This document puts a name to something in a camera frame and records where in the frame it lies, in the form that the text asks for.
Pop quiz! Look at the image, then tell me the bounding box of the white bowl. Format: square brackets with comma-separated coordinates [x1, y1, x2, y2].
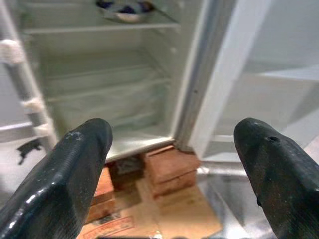
[96, 0, 160, 24]

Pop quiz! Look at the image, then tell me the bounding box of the white fridge door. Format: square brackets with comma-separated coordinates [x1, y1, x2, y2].
[191, 0, 319, 176]

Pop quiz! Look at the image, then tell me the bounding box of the brown cardboard sheet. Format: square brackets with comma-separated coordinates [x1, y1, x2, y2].
[82, 184, 224, 239]

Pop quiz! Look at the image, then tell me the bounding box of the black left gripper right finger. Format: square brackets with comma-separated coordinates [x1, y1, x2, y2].
[233, 118, 319, 239]

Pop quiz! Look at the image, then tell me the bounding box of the white fridge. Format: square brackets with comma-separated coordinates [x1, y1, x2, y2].
[17, 0, 208, 162]

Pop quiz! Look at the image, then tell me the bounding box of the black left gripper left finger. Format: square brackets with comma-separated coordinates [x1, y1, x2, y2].
[0, 118, 113, 239]

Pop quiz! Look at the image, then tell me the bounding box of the grey pole with white clips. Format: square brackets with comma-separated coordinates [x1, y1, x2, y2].
[0, 0, 59, 152]

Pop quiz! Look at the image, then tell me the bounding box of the red brick stack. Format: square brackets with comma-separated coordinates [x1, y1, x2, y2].
[144, 145, 201, 200]
[87, 166, 118, 223]

